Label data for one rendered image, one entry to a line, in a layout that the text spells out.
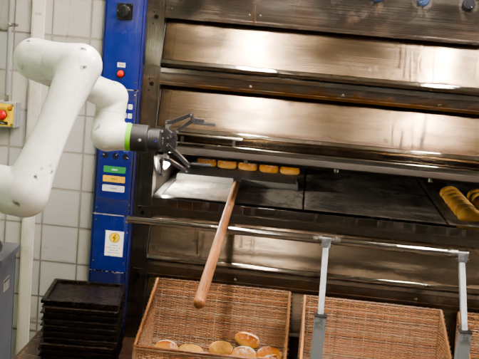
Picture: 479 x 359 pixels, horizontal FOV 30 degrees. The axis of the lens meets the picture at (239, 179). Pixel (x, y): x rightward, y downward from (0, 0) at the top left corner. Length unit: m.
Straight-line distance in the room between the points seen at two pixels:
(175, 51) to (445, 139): 1.10
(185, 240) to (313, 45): 0.93
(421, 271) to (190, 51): 1.25
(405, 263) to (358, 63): 0.81
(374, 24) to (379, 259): 0.92
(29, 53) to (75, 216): 1.18
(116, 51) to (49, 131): 1.11
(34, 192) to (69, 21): 1.31
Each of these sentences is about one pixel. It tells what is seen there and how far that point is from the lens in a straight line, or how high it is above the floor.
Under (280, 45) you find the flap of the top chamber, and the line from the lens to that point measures 3.46.
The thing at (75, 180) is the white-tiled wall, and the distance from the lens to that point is 3.62.
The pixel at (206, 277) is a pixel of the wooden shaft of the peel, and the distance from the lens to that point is 2.41.
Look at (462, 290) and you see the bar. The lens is 3.15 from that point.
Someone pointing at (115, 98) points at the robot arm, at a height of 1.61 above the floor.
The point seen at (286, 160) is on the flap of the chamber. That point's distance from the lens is 3.34.
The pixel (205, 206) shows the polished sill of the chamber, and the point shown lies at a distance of 3.54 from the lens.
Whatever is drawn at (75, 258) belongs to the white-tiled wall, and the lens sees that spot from 3.69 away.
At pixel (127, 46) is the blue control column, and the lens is 3.50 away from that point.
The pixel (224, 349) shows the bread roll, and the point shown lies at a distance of 3.54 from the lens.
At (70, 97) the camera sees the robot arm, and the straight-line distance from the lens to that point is 2.49.
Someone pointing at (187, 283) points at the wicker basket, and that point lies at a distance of 3.61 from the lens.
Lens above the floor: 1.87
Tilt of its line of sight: 10 degrees down
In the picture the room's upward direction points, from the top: 5 degrees clockwise
